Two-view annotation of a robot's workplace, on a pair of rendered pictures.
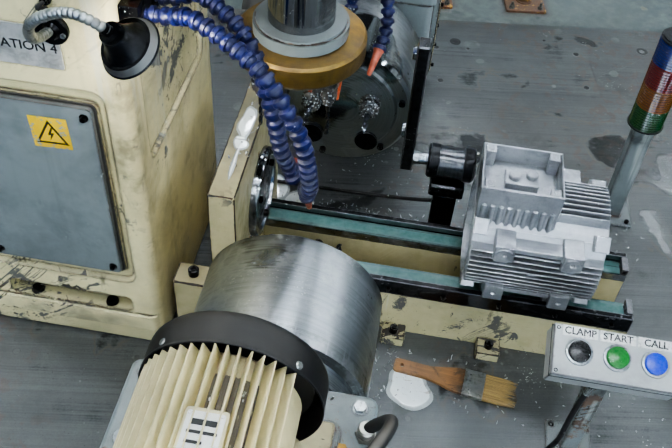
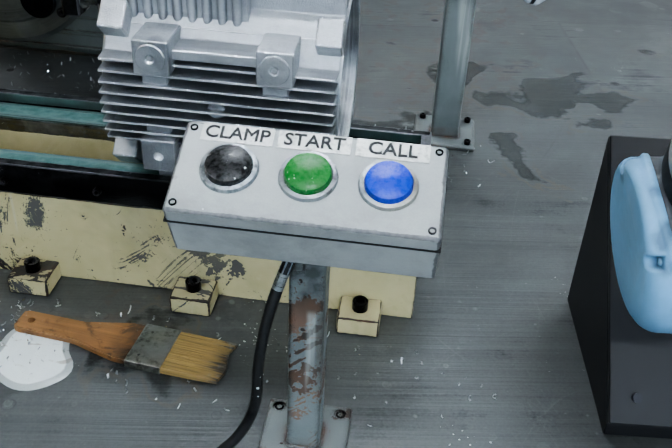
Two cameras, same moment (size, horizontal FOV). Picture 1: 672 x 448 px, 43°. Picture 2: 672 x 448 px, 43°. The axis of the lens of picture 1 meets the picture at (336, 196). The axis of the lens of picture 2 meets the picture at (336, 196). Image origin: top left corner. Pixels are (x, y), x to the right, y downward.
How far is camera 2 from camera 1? 0.80 m
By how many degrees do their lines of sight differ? 12
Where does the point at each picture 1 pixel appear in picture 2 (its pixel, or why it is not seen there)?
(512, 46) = not seen: outside the picture
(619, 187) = (447, 82)
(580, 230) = (296, 19)
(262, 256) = not seen: outside the picture
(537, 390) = (271, 356)
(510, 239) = (162, 32)
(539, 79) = (372, 13)
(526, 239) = (199, 40)
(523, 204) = not seen: outside the picture
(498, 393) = (194, 359)
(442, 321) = (114, 247)
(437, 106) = not seen: hidden behind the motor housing
